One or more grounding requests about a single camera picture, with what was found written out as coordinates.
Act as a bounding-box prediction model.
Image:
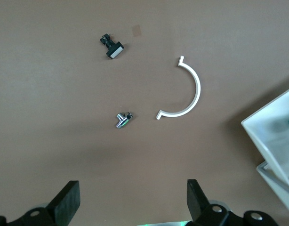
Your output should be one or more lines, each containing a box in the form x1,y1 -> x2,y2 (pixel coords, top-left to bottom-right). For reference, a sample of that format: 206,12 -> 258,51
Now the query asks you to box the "small chrome push button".
115,111 -> 134,130

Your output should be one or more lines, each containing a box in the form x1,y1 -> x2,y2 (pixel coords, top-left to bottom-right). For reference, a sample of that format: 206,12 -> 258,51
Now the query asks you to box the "white curved plastic piece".
155,55 -> 202,121

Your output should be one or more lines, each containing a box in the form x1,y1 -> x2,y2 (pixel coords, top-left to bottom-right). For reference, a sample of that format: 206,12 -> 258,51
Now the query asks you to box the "black square white-faced button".
98,33 -> 125,60

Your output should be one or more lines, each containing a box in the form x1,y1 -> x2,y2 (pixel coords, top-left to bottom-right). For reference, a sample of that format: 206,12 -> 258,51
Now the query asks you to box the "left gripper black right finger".
186,179 -> 235,226

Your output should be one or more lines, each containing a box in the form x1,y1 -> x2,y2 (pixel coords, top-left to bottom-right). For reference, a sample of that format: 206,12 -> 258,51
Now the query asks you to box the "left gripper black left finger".
17,180 -> 81,226

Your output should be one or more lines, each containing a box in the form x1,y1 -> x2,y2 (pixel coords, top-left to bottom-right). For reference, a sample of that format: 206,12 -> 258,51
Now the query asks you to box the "white plastic bin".
241,85 -> 289,194

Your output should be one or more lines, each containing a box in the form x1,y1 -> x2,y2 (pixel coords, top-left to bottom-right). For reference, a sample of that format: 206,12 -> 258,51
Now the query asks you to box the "brown tape patch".
130,24 -> 143,38

